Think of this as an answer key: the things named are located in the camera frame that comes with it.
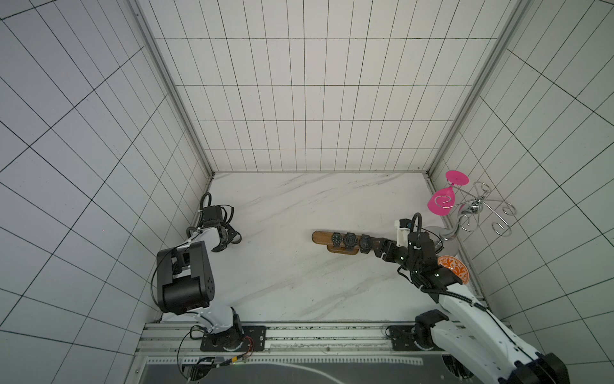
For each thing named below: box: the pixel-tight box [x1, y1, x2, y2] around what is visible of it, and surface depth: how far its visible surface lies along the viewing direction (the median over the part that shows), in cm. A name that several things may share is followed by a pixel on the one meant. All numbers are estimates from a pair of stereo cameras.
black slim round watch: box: [331, 232, 343, 248], surface depth 89 cm
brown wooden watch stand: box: [311, 230, 362, 256], surface depth 89 cm
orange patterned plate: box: [437, 255, 470, 284], surface depth 87 cm
